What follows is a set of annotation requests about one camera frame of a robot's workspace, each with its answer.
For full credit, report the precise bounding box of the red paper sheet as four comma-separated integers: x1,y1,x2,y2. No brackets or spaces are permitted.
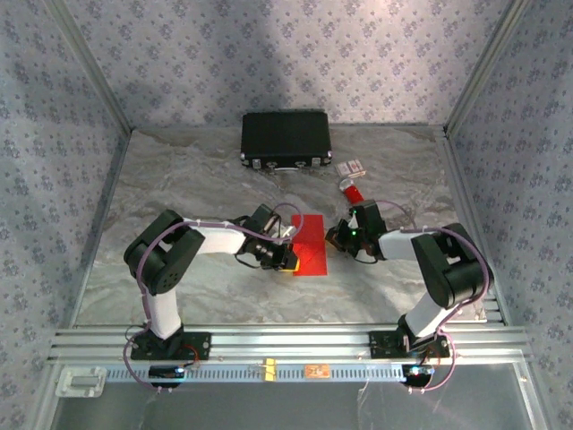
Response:
290,214,329,278

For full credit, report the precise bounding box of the red glitter tube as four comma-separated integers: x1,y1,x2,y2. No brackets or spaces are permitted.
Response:
338,176,366,205

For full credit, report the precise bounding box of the small red white card box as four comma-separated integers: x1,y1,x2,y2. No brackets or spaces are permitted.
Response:
334,159,366,177

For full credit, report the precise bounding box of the black hard case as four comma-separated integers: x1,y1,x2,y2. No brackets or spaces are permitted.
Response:
240,110,333,172

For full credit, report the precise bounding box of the right black controller board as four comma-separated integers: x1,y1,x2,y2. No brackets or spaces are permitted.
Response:
401,364,437,385

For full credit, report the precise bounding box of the black controller board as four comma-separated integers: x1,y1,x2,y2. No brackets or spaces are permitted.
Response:
401,364,437,385
148,365,187,383

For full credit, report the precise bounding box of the left black controller board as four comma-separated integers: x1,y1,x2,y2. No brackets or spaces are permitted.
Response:
148,365,187,383

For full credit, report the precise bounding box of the left gripper thin black cable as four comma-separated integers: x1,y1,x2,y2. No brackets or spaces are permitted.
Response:
232,253,263,271

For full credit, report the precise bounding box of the aluminium mounting rail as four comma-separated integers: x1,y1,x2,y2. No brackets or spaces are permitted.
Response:
47,322,534,363

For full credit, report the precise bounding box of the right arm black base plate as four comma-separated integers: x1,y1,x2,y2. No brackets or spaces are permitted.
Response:
369,330,451,359

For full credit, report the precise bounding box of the aluminium side rail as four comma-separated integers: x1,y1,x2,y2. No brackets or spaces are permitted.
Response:
66,128,134,328
440,127,509,326

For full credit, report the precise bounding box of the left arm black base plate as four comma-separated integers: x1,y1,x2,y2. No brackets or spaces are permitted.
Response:
130,330,212,362

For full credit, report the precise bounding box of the grey slotted cable duct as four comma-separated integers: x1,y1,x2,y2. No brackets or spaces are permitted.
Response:
105,363,406,384

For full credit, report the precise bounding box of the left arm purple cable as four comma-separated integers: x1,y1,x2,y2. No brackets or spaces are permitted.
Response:
123,202,305,396

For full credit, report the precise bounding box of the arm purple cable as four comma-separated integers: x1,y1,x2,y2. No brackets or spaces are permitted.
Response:
373,200,494,396
123,202,305,396

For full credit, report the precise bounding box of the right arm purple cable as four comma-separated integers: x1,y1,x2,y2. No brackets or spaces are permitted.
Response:
373,200,494,396

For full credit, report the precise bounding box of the aluminium frame post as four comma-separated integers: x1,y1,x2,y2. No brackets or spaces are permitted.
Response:
442,0,532,138

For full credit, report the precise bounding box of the white plastic bracket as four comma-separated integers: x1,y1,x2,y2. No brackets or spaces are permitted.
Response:
55,365,108,400

